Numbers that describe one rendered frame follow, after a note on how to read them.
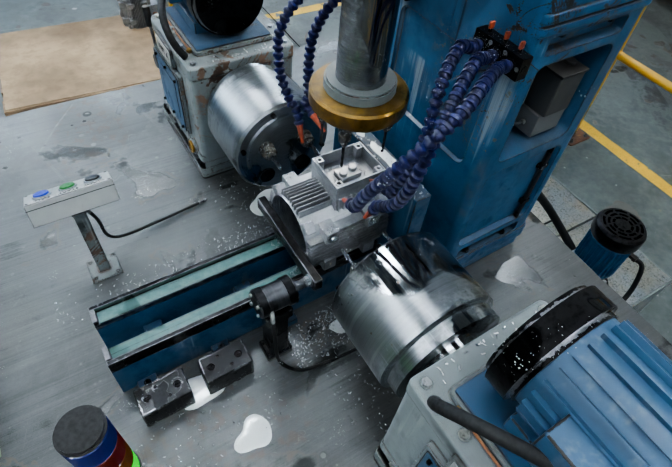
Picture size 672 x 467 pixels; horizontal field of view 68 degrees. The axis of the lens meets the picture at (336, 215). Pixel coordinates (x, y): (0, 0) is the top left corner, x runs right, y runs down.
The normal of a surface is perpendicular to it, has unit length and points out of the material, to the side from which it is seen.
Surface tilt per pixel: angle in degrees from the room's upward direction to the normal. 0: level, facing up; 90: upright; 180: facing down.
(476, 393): 0
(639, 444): 40
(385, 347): 62
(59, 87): 0
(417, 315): 28
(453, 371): 0
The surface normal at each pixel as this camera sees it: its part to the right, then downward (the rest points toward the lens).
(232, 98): -0.48, -0.28
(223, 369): 0.07, -0.66
